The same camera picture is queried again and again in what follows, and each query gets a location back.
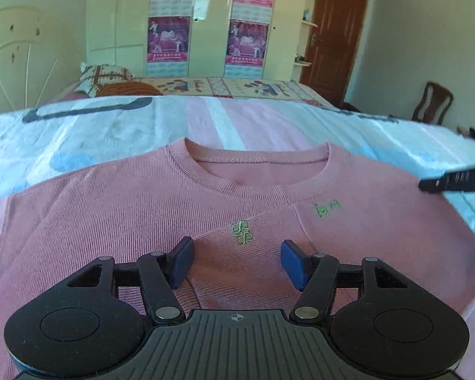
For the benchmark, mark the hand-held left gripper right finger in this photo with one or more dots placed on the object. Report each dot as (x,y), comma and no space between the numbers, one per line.
(291,263)

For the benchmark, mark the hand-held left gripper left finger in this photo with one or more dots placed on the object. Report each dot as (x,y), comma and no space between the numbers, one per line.
(182,262)

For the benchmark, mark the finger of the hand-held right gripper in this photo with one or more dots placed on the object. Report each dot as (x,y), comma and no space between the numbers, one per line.
(455,180)

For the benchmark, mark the pink knit sweater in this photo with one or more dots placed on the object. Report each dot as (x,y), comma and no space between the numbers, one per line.
(142,213)

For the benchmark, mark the dark red object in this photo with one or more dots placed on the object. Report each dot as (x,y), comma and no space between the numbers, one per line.
(472,133)

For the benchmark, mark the wooden chair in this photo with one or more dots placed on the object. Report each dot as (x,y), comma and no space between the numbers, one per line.
(433,103)

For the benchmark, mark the white blue pink bed sheet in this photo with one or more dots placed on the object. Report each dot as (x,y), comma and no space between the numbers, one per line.
(103,134)

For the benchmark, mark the orange brown cushion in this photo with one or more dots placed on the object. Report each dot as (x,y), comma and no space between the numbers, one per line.
(126,88)

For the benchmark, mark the yellow floral quilt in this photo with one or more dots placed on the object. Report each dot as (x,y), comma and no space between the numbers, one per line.
(237,86)

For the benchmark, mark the brown wooden door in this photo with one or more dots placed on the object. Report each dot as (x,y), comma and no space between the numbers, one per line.
(334,35)

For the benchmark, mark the maroon cloth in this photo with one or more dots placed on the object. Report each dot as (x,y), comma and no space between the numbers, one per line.
(72,95)

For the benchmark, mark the patterned pillow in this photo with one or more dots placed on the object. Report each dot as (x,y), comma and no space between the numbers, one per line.
(103,74)

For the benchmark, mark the cream corner shelves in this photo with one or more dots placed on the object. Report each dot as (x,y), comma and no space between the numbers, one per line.
(305,23)

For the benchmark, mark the cream wardrobe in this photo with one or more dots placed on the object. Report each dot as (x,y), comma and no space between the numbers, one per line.
(209,27)

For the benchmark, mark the white bed headboard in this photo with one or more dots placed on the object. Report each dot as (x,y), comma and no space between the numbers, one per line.
(19,59)

